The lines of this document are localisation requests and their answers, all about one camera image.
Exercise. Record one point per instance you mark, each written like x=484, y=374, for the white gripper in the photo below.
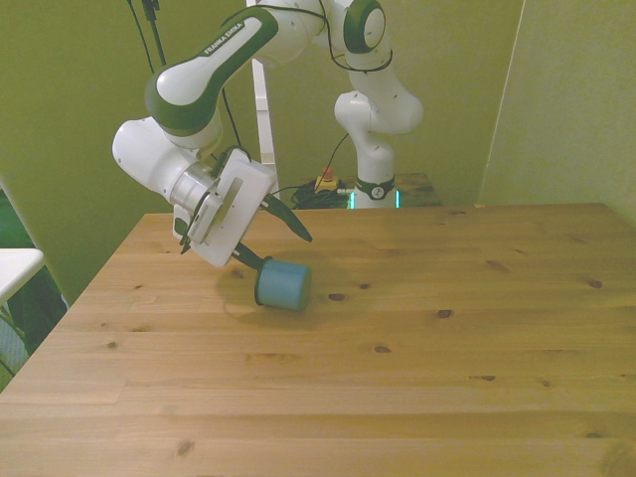
x=243, y=199

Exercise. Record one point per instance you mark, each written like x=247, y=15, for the blue mug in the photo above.
x=284, y=285

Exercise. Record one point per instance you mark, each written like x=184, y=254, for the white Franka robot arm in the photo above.
x=199, y=79

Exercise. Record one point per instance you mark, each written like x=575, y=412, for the yellow emergency stop button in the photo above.
x=327, y=184

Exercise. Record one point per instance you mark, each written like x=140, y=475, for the white side table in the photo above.
x=15, y=268

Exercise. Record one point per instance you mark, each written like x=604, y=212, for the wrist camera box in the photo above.
x=199, y=223

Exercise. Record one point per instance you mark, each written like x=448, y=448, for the white vertical post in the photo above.
x=266, y=124

